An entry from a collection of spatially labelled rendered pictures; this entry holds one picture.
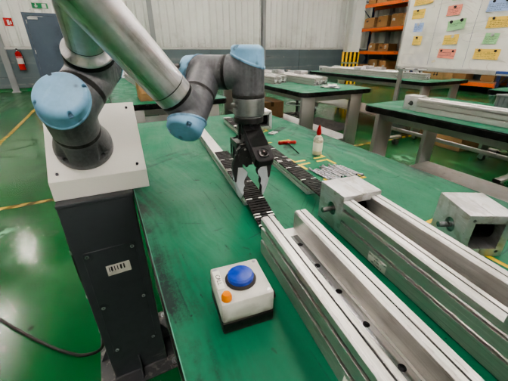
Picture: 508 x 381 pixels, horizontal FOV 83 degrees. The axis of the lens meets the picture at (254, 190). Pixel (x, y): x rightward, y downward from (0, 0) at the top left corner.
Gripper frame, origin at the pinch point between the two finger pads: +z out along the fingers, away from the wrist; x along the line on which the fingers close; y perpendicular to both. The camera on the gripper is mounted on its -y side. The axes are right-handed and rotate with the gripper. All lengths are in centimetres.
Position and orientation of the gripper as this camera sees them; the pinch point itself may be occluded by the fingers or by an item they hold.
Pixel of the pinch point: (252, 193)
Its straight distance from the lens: 75.9
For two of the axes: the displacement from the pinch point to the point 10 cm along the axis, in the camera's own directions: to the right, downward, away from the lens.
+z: 0.0, 9.0, 4.4
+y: -3.4, -4.2, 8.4
